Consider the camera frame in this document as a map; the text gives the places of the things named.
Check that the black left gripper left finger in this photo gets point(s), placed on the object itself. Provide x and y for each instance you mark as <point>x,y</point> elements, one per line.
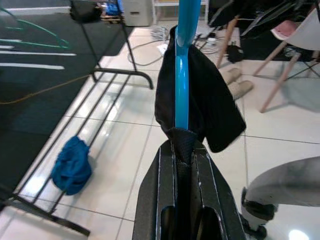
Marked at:
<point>160,200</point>

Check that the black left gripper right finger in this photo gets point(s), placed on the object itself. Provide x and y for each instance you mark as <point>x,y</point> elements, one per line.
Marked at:
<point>215,200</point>

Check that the blue plastic hanger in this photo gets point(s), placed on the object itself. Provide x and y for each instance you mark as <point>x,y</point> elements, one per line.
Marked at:
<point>182,87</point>

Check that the blue crumpled cloth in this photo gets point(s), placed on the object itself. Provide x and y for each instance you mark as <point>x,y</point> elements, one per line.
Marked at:
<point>72,167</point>

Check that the beige slipper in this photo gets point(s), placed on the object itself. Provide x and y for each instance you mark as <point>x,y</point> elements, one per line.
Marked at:
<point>241,88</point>
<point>232,75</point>

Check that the black metal clothes rack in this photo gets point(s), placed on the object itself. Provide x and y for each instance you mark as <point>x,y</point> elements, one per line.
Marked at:
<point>147,79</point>

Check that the small black floor bag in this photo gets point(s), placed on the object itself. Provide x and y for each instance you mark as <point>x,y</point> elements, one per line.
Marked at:
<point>235,53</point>

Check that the wooden leg chair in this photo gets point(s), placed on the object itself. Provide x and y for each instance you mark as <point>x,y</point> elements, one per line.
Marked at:
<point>228,37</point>

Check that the black floor mat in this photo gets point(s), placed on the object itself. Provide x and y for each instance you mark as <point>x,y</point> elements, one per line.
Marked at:
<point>37,82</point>

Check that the pink cushion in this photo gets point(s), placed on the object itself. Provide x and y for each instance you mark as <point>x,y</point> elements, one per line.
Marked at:
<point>283,30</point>

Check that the wooden pallet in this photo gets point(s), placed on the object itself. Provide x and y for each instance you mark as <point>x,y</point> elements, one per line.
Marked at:
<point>112,19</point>

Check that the white metal shelf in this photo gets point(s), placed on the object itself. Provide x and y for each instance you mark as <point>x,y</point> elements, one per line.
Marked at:
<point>155,12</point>

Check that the white drawer cabinet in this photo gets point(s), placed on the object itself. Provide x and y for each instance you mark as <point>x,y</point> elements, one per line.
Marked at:
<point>137,12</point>

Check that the black draped clothing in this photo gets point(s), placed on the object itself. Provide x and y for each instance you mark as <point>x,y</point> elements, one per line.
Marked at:
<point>250,12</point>

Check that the white chair wooden legs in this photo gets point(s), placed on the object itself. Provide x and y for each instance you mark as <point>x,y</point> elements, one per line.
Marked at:
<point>307,32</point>

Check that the blue bag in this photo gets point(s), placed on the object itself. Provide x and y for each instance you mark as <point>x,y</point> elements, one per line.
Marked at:
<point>112,7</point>

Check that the black backpack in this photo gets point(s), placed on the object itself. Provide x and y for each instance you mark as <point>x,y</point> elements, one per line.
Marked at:
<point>85,11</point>

